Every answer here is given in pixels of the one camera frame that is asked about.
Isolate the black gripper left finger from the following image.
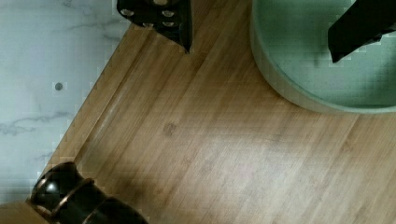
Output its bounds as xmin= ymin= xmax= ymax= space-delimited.
xmin=117 ymin=0 xmax=192 ymax=53

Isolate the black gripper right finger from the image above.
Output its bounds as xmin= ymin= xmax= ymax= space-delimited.
xmin=328 ymin=0 xmax=396 ymax=63

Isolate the pale green cup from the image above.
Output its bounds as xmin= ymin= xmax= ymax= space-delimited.
xmin=249 ymin=0 xmax=396 ymax=114

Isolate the large bamboo cutting board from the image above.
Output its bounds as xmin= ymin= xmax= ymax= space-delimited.
xmin=50 ymin=0 xmax=396 ymax=224

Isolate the black pepper grinder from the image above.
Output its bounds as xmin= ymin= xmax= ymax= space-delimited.
xmin=0 ymin=161 xmax=149 ymax=224

